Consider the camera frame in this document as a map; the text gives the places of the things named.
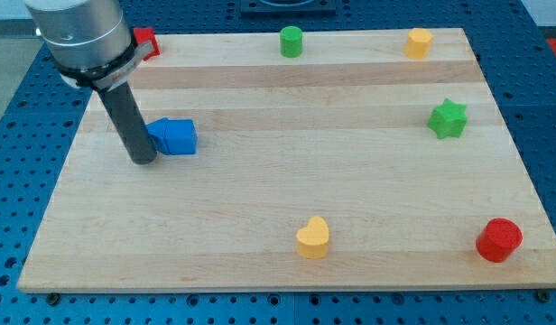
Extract blue cube block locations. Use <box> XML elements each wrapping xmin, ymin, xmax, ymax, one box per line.
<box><xmin>164</xmin><ymin>119</ymin><xmax>198</xmax><ymax>155</ymax></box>

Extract green star block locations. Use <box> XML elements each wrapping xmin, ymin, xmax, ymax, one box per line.
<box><xmin>427</xmin><ymin>98</ymin><xmax>468</xmax><ymax>139</ymax></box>

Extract wooden board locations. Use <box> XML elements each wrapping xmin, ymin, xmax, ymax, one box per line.
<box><xmin>17</xmin><ymin>28</ymin><xmax>556</xmax><ymax>293</ymax></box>

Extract red cylinder block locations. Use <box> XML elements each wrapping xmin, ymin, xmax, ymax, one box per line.
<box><xmin>475</xmin><ymin>218</ymin><xmax>523</xmax><ymax>263</ymax></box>

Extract green cylinder block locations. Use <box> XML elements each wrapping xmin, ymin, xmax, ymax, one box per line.
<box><xmin>279</xmin><ymin>26</ymin><xmax>303</xmax><ymax>58</ymax></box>

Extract yellow heart block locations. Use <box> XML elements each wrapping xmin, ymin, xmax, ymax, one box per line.
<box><xmin>296</xmin><ymin>216</ymin><xmax>329</xmax><ymax>259</ymax></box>

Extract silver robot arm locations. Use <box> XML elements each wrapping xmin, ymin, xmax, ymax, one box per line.
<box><xmin>24</xmin><ymin>0</ymin><xmax>156</xmax><ymax>91</ymax></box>

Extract blue angled block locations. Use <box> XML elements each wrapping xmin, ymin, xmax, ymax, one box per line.
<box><xmin>146</xmin><ymin>117</ymin><xmax>169</xmax><ymax>154</ymax></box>

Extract yellow hexagon block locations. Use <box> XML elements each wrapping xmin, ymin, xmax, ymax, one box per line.
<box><xmin>404</xmin><ymin>28</ymin><xmax>434</xmax><ymax>60</ymax></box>

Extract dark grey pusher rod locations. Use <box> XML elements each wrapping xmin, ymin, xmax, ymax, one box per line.
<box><xmin>98</xmin><ymin>82</ymin><xmax>157</xmax><ymax>165</ymax></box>

